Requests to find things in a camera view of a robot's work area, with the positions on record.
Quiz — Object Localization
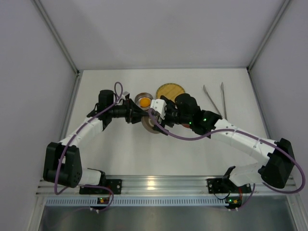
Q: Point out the orange egg yolk ball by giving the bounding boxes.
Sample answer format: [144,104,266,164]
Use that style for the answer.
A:
[140,97,151,108]

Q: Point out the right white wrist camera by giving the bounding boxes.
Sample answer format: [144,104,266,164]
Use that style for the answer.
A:
[150,99,167,120]

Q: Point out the aluminium frame post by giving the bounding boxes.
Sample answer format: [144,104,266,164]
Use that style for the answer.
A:
[246,0,293,74]
[31,0,80,76]

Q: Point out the left aluminium frame post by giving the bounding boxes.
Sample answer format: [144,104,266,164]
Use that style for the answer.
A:
[31,0,80,76]

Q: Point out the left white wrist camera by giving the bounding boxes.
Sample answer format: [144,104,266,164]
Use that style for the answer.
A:
[121,91,130,100]

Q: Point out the black base bracket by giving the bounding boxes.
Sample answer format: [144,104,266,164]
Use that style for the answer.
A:
[206,177,252,194]
[79,179,122,195]

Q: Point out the aluminium mounting rail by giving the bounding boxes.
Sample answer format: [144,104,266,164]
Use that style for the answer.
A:
[36,176,296,196]

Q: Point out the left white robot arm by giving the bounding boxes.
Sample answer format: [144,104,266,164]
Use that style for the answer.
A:
[43,90,147,188]

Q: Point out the steel bowl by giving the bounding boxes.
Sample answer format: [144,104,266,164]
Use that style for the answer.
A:
[134,92,154,111]
[141,116,162,134]

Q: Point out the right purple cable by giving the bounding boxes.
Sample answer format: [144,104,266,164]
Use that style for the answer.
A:
[148,108,305,207]

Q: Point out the right aluminium frame post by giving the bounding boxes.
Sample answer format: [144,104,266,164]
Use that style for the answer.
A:
[246,0,293,74]

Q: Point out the right black base bracket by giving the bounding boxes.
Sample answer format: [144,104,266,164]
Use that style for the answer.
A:
[206,177,252,194]

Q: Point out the round bamboo tray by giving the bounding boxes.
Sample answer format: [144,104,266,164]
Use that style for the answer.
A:
[156,83,185,102]

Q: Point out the metal tongs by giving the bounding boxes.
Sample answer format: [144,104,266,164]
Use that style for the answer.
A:
[202,82,228,119]

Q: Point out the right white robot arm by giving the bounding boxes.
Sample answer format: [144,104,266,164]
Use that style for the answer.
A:
[160,93,294,189]

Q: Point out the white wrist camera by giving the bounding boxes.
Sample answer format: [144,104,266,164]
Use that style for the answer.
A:
[150,99,167,120]
[121,91,130,100]

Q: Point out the grey slotted cable duct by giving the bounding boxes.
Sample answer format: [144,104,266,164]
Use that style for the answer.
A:
[45,196,228,207]

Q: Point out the left black base bracket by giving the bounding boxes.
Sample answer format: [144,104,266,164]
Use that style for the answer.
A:
[79,179,122,195]

